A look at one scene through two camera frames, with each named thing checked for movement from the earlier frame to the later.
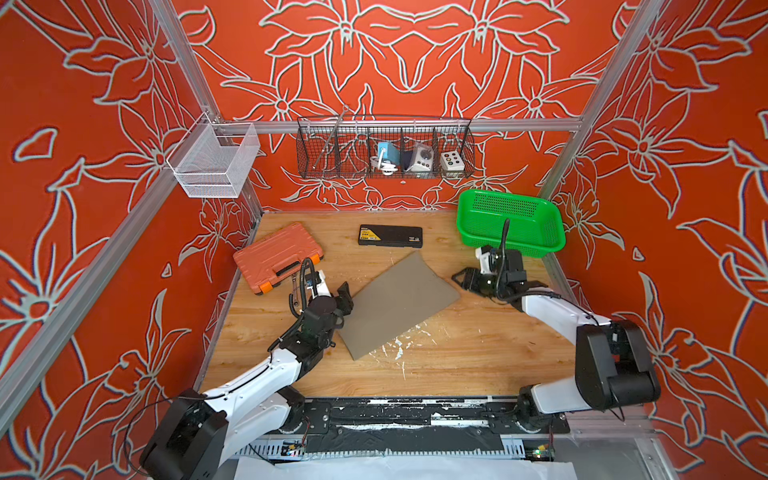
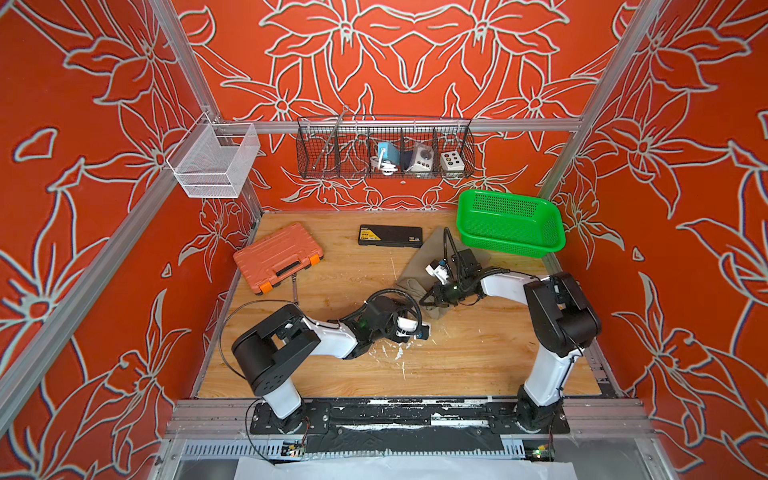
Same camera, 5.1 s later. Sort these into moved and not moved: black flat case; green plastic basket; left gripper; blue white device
Moved: left gripper
Not moved: green plastic basket; blue white device; black flat case
